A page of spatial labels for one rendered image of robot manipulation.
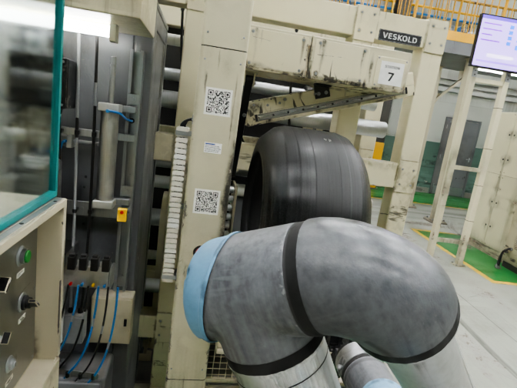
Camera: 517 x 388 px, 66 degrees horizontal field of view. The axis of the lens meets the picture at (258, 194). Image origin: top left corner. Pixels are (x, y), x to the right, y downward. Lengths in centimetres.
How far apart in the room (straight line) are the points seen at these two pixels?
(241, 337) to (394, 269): 16
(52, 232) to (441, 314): 76
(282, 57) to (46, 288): 100
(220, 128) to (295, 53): 45
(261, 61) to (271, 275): 112
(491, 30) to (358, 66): 384
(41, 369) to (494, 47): 503
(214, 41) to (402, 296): 92
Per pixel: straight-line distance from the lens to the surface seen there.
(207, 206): 119
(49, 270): 97
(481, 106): 1249
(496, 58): 530
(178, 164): 117
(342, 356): 90
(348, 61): 151
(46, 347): 105
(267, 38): 144
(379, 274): 37
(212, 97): 115
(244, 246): 40
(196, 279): 42
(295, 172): 105
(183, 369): 142
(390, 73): 157
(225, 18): 117
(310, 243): 37
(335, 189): 107
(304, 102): 160
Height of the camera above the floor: 150
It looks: 11 degrees down
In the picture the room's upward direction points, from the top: 8 degrees clockwise
